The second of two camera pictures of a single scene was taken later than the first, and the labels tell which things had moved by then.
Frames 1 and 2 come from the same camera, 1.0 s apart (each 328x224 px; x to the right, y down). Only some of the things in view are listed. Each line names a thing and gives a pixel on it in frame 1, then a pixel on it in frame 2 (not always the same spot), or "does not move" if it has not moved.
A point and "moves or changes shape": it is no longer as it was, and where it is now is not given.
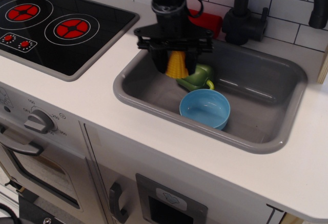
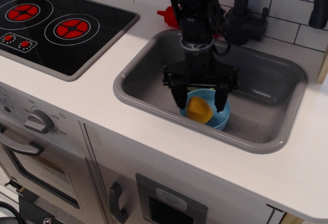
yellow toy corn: (177, 67) moves or changes shape
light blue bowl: (208, 106) does not move
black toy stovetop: (57, 34) does not move
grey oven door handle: (19, 142) does not move
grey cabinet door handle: (121, 216) does not move
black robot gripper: (173, 33) to (200, 69)
